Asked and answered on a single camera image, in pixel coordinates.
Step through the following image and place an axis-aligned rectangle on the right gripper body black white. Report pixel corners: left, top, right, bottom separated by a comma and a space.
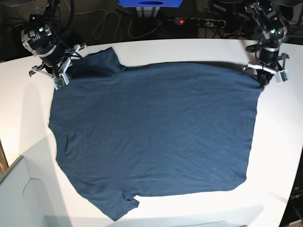
28, 44, 88, 90

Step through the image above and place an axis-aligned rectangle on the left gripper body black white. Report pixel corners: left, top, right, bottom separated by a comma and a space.
243, 48, 289, 83

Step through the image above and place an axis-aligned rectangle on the dark blue T-shirt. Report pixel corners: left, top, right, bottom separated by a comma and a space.
49, 48, 263, 221

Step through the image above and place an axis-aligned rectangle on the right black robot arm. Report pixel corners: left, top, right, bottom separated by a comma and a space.
21, 0, 87, 90

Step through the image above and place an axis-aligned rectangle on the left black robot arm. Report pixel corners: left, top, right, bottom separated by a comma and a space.
243, 0, 289, 87

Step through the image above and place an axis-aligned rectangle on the blue box on stand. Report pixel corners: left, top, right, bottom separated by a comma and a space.
117, 0, 183, 8

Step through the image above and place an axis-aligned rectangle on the grey panel lower left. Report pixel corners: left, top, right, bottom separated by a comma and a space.
0, 155, 71, 227

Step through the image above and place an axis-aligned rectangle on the grey cable loop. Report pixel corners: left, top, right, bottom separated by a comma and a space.
92, 9, 164, 40

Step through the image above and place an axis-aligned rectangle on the black power strip red switch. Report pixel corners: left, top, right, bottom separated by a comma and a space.
174, 17, 226, 28

